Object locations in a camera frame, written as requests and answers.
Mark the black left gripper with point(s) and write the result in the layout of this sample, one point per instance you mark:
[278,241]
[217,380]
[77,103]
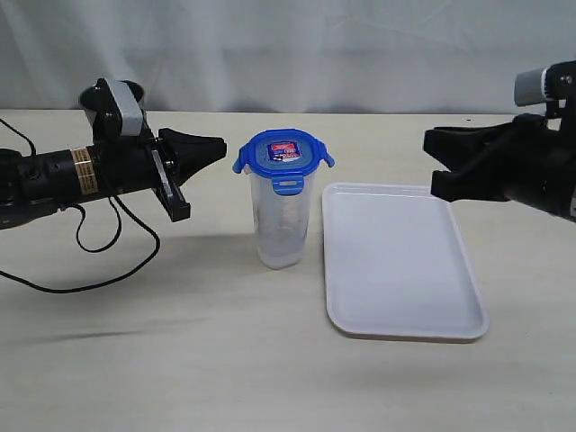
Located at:
[134,164]

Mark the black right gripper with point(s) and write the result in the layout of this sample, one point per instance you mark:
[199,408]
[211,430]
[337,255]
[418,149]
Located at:
[532,163]

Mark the stainless steel cup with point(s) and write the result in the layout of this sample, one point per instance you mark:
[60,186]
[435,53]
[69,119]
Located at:
[107,95]

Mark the blue container lid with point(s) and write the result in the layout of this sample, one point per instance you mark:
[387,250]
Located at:
[284,157]

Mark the clear plastic container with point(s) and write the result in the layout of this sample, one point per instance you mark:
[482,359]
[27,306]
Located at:
[281,213]

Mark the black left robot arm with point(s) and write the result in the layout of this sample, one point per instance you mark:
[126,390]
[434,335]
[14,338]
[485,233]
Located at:
[37,186]

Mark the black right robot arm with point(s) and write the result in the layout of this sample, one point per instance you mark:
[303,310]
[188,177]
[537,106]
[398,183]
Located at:
[523,161]

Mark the white plastic tray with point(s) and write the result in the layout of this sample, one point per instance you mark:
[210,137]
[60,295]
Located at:
[396,267]

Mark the white backdrop cloth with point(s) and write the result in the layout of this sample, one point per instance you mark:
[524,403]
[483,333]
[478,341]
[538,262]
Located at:
[283,56]

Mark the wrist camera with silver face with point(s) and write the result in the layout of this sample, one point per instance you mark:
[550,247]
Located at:
[111,127]

